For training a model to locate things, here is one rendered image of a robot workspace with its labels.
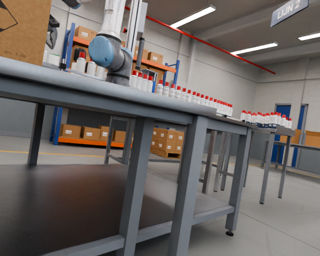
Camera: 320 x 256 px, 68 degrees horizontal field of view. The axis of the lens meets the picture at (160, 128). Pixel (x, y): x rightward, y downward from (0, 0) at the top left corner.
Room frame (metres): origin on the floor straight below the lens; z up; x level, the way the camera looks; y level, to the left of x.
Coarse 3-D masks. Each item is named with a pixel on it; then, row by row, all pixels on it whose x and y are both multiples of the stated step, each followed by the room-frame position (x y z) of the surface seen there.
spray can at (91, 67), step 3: (90, 60) 1.45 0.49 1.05; (90, 63) 1.44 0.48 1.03; (93, 63) 1.45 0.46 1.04; (87, 66) 1.46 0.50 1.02; (90, 66) 1.44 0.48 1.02; (93, 66) 1.45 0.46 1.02; (96, 66) 1.47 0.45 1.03; (87, 69) 1.45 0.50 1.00; (90, 69) 1.44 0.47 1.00; (93, 69) 1.45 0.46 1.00; (87, 72) 1.45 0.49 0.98; (90, 72) 1.44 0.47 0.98; (93, 72) 1.45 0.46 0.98; (93, 75) 1.46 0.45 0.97; (93, 78) 1.46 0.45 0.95
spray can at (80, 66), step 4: (80, 52) 1.40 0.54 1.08; (80, 56) 1.40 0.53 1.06; (84, 56) 1.41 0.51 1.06; (80, 60) 1.39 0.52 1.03; (84, 60) 1.41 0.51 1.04; (76, 64) 1.40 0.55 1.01; (80, 64) 1.39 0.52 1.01; (84, 64) 1.41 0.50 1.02; (76, 68) 1.40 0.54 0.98; (80, 68) 1.39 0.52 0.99; (84, 68) 1.42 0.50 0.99
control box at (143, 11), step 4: (144, 4) 1.49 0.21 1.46; (144, 8) 1.49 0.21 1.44; (140, 12) 1.48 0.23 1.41; (144, 12) 1.49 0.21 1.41; (140, 16) 1.49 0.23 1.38; (144, 16) 1.49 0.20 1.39; (140, 20) 1.49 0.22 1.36; (144, 20) 1.49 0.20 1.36; (140, 24) 1.49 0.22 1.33; (144, 24) 1.50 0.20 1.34; (140, 28) 1.49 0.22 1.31; (140, 32) 1.49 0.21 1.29; (140, 36) 1.56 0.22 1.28
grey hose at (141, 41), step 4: (140, 40) 1.58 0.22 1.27; (144, 40) 1.59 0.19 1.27; (140, 44) 1.58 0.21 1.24; (140, 48) 1.58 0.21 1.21; (140, 52) 1.58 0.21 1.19; (140, 56) 1.58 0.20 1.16; (140, 60) 1.58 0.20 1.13; (136, 64) 1.59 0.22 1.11; (140, 64) 1.59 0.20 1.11; (136, 68) 1.58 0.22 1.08; (140, 68) 1.59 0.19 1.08
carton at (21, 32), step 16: (0, 0) 0.75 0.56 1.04; (16, 0) 0.77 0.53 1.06; (32, 0) 0.80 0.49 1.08; (48, 0) 0.82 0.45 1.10; (0, 16) 0.75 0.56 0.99; (16, 16) 0.78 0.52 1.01; (32, 16) 0.80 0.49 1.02; (48, 16) 0.83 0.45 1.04; (0, 32) 0.75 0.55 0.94; (16, 32) 0.78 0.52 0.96; (32, 32) 0.80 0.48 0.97; (0, 48) 0.76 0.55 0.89; (16, 48) 0.78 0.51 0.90; (32, 48) 0.81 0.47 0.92
